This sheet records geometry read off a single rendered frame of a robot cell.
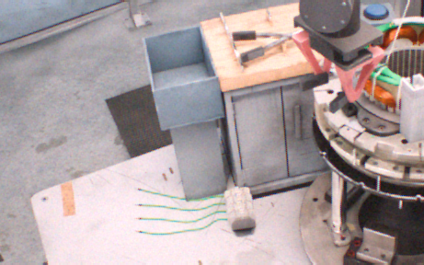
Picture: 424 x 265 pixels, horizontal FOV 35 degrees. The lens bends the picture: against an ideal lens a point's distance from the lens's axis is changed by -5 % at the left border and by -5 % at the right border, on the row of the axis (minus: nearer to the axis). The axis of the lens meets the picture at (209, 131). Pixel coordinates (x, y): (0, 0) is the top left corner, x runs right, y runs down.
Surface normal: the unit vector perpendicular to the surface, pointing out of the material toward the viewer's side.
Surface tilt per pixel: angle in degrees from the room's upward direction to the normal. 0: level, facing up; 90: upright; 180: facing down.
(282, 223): 0
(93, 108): 0
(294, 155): 90
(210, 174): 90
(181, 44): 90
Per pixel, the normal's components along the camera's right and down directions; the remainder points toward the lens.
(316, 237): -0.13, -0.75
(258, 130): 0.18, 0.62
